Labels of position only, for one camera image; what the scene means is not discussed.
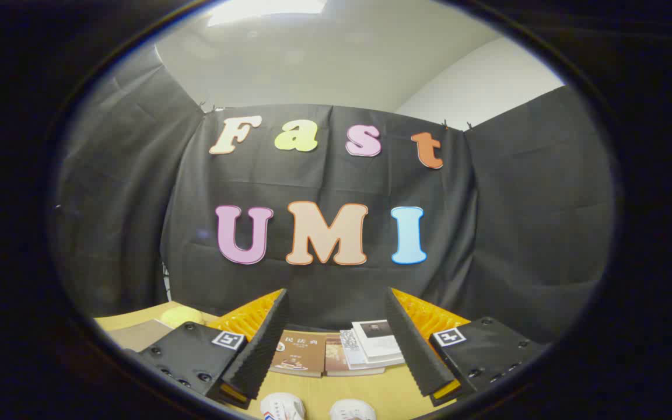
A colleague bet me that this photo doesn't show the beige fabric storage box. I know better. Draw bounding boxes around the beige fabric storage box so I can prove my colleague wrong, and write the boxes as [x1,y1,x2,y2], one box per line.
[107,319,174,352]

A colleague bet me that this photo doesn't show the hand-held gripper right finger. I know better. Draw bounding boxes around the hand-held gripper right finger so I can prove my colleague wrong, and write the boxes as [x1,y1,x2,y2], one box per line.
[384,287,550,408]

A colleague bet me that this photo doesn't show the white canvas shoe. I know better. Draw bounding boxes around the white canvas shoe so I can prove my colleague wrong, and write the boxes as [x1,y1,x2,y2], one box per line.
[260,393,307,420]
[329,399,377,420]

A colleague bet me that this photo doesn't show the yellow plush toy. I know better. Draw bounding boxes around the yellow plush toy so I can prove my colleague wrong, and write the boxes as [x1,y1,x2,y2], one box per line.
[160,306,206,329]

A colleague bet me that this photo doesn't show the white patterned book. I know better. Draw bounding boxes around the white patterned book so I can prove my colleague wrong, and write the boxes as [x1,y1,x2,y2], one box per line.
[339,329,398,370]

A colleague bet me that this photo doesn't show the white book with dark photo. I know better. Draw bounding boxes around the white book with dark photo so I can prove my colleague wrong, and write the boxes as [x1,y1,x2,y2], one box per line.
[352,319,405,362]

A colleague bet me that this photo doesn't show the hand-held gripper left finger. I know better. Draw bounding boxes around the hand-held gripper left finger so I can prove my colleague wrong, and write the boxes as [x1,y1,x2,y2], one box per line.
[123,288,290,410]

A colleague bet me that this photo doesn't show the brown book with illustrated cover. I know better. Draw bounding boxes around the brown book with illustrated cover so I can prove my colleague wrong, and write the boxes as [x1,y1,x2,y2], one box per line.
[268,330,328,379]

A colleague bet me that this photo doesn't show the plain brown book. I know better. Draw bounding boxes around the plain brown book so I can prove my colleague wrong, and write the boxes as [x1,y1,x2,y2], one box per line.
[324,335,387,377]

